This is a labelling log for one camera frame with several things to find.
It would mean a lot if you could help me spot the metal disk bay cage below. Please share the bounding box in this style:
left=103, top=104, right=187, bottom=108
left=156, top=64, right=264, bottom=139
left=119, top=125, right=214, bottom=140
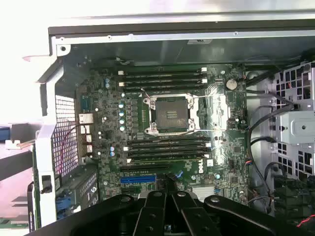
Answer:
left=269, top=61, right=315, bottom=177

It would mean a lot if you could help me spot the black RAM slot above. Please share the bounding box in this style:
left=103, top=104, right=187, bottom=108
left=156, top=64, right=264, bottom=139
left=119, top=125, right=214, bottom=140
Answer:
left=118, top=68, right=208, bottom=75
left=118, top=78, right=208, bottom=87
left=127, top=149, right=210, bottom=157
left=127, top=138, right=210, bottom=145
left=124, top=144, right=212, bottom=151
left=123, top=85, right=208, bottom=92
left=122, top=74, right=208, bottom=81

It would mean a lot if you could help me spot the CPU socket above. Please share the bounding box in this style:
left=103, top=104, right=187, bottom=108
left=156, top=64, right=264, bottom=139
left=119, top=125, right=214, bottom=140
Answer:
left=142, top=93, right=200, bottom=136

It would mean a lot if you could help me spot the green motherboard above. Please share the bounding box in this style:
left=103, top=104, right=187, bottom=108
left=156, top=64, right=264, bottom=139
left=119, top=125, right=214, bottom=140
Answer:
left=75, top=63, right=249, bottom=205

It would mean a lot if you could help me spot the blue expansion slot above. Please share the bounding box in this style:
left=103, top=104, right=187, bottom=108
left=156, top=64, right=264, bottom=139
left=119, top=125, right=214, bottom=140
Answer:
left=120, top=175, right=158, bottom=184

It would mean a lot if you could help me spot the silver chipset heatsink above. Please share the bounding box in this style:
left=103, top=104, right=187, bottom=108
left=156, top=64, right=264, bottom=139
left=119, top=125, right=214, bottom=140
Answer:
left=191, top=185, right=216, bottom=200

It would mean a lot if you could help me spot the silver socket cover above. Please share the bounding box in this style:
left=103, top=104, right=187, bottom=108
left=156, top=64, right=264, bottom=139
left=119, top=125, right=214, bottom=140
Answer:
left=194, top=94, right=232, bottom=131

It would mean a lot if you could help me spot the black expansion slot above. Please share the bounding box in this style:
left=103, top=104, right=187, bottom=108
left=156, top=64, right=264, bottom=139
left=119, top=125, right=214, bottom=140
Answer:
left=119, top=164, right=171, bottom=173

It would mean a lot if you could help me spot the black open PC case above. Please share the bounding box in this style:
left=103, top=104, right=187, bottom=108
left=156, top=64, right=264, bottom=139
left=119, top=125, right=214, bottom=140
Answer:
left=22, top=11, right=315, bottom=236

